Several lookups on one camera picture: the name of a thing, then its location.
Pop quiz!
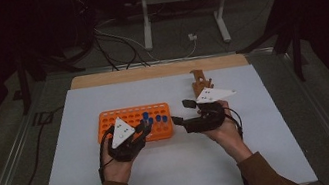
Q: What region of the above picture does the orange plastic tube rack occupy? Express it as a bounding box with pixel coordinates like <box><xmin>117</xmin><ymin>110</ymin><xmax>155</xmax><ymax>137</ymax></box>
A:
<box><xmin>93</xmin><ymin>100</ymin><xmax>175</xmax><ymax>151</ymax></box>

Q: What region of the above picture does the person's left hand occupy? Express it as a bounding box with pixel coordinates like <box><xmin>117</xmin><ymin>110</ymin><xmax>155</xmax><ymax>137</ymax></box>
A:
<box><xmin>97</xmin><ymin>140</ymin><xmax>142</xmax><ymax>185</ymax></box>

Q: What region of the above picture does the white plug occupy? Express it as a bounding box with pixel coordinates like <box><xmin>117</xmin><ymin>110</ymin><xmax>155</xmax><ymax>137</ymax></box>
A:
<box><xmin>187</xmin><ymin>31</ymin><xmax>198</xmax><ymax>43</ymax></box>

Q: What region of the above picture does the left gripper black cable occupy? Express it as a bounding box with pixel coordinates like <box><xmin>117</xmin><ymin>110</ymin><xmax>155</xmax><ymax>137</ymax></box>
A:
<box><xmin>91</xmin><ymin>124</ymin><xmax>124</xmax><ymax>185</ymax></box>

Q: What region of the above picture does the wooden tube rack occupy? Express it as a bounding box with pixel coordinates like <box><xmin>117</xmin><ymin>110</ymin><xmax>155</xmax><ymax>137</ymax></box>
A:
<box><xmin>188</xmin><ymin>66</ymin><xmax>217</xmax><ymax>101</ymax></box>

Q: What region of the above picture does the long white cable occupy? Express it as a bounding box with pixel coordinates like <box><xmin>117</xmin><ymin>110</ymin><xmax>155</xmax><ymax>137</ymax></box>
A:
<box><xmin>93</xmin><ymin>17</ymin><xmax>161</xmax><ymax>73</ymax></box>

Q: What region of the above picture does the white board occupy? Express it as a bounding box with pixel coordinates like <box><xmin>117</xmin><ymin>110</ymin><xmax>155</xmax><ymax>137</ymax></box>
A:
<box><xmin>18</xmin><ymin>51</ymin><xmax>320</xmax><ymax>185</ymax></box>

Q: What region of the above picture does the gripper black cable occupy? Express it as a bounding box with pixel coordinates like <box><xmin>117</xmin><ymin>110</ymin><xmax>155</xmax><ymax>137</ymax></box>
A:
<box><xmin>91</xmin><ymin>124</ymin><xmax>124</xmax><ymax>185</ymax></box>
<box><xmin>222</xmin><ymin>103</ymin><xmax>246</xmax><ymax>142</ymax></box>

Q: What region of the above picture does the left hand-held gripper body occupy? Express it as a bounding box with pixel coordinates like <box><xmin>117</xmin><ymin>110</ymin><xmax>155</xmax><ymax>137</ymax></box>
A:
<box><xmin>102</xmin><ymin>113</ymin><xmax>149</xmax><ymax>165</ymax></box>

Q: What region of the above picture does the black cable bundle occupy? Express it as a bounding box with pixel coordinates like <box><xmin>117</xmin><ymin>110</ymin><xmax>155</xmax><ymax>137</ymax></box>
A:
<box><xmin>92</xmin><ymin>24</ymin><xmax>151</xmax><ymax>76</ymax></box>

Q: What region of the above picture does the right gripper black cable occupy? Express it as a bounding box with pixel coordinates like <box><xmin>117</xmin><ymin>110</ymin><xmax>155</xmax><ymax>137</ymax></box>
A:
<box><xmin>222</xmin><ymin>103</ymin><xmax>246</xmax><ymax>142</ymax></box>

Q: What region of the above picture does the person's right hand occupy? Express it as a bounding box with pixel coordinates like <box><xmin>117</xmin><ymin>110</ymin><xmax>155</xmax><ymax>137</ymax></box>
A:
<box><xmin>199</xmin><ymin>97</ymin><xmax>255</xmax><ymax>169</ymax></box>

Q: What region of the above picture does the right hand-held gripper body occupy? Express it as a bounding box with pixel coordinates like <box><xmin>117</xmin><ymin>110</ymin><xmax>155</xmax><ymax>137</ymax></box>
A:
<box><xmin>179</xmin><ymin>83</ymin><xmax>243</xmax><ymax>135</ymax></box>

